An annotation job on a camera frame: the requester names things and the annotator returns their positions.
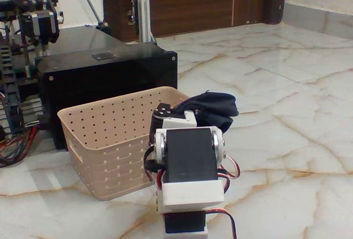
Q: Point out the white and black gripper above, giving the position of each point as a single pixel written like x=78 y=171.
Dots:
x=180 y=123

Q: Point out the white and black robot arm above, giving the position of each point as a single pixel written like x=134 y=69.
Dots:
x=190 y=153

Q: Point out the dark navy cloth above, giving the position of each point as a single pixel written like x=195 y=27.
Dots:
x=215 y=108

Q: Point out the beige perforated plastic basket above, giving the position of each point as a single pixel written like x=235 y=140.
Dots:
x=110 y=145

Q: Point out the black glossy box housing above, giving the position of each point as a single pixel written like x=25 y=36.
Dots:
x=107 y=81

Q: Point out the dark brown wooden door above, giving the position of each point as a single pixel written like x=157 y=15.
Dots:
x=182 y=4

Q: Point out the long thin metal rod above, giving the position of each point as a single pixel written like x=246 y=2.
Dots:
x=88 y=1

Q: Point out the black stepper motor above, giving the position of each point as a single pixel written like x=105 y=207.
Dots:
x=41 y=25

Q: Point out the aluminium extrusion post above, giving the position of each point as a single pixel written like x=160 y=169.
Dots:
x=144 y=19

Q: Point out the black machine frame with rails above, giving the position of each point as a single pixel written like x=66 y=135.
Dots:
x=16 y=57

